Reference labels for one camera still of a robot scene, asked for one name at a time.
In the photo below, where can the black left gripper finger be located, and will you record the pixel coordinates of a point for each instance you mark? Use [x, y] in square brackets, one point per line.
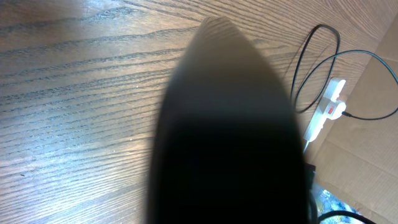
[227, 146]

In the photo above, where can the white power strip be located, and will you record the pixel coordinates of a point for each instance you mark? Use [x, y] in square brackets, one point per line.
[332, 93]

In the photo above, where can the white charger plug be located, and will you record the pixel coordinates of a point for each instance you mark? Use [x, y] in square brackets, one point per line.
[334, 109]

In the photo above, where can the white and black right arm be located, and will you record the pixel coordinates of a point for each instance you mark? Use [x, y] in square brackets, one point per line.
[324, 207]

